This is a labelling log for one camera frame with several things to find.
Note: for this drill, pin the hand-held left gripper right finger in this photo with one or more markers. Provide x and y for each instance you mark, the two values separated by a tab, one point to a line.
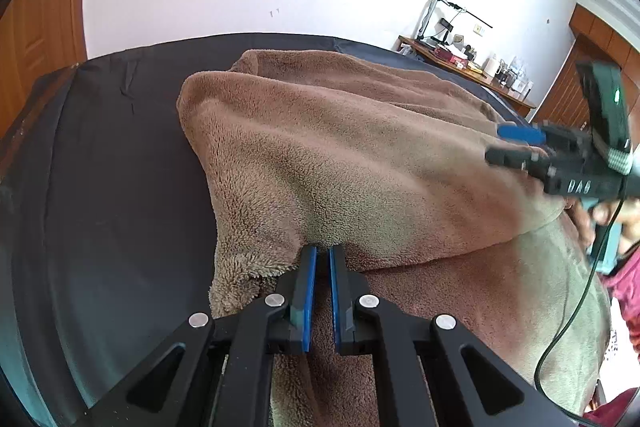
336	297

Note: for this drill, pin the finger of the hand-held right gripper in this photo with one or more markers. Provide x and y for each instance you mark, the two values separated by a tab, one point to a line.
522	133
515	157

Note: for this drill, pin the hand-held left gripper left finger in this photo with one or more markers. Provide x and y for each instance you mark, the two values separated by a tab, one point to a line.
310	297

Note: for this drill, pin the brown fleece garment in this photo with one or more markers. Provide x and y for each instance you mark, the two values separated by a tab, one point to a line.
375	187

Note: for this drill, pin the person's right forearm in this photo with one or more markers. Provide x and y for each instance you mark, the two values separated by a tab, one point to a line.
627	297

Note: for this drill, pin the person's right hand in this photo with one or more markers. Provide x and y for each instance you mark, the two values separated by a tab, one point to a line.
582	222

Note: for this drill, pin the wooden desk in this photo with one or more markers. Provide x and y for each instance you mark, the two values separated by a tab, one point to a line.
520	107

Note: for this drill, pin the plain wooden door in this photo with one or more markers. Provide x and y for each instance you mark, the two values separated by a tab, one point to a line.
562	92

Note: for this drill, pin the white jug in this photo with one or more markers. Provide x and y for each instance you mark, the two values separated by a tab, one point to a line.
493	64

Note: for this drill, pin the red box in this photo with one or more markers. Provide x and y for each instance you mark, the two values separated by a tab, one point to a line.
450	58

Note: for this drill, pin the wooden wardrobe doors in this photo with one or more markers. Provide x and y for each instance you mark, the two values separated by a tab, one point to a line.
600	32

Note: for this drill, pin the black desk lamp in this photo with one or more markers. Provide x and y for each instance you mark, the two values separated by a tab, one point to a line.
425	22

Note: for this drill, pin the white spotted cloth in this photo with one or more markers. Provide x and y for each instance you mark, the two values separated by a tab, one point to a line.
616	332

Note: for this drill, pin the dark bed sheet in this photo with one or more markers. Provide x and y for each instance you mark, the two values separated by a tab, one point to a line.
125	207

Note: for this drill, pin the wooden door with knob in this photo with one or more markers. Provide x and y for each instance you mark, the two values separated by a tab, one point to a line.
45	27

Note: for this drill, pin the wall socket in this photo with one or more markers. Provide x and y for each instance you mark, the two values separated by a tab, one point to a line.
479	29

